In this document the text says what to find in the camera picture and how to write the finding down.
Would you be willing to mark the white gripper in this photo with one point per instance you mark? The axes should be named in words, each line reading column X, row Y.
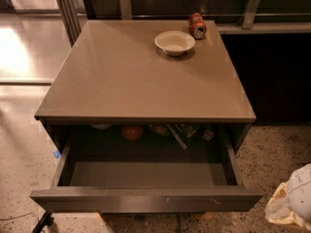
column 300, row 191

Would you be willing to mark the grey top drawer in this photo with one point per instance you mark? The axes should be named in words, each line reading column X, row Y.
column 100, row 171

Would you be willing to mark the orange fruit in drawer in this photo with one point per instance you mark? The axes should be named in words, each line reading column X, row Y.
column 132, row 132

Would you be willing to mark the white bowl in drawer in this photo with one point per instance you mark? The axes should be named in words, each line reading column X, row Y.
column 101, row 126

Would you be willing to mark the white paper bowl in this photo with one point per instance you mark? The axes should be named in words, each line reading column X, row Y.
column 174, row 43

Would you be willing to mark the orange soda can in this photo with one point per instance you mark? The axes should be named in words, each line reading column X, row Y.
column 197, row 26

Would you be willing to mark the blue tape piece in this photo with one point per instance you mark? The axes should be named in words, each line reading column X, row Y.
column 57, row 154

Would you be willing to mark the black stand foot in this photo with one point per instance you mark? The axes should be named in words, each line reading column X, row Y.
column 45, row 220

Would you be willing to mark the grey metal bracket right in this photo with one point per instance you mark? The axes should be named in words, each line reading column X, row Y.
column 249, row 15

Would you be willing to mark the grey metal bracket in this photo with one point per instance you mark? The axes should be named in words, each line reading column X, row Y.
column 249, row 15
column 126, row 10

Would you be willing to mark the grey metal bracket left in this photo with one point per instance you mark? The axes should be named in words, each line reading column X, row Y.
column 126, row 10

